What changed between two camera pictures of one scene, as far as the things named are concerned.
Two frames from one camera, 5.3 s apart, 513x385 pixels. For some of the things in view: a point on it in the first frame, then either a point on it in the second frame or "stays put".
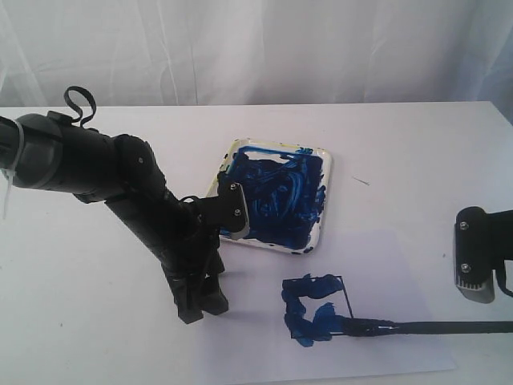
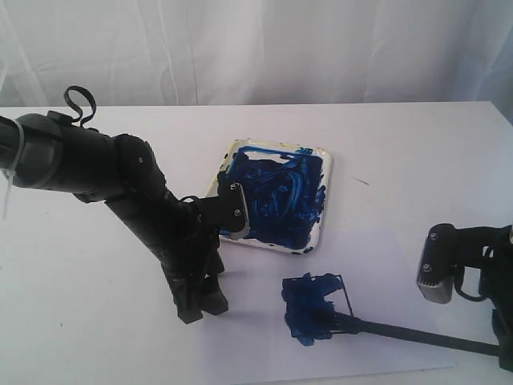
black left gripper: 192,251 stays put
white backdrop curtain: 256,52 stays put
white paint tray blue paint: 286,188 stays put
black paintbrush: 353,326 → 331,322
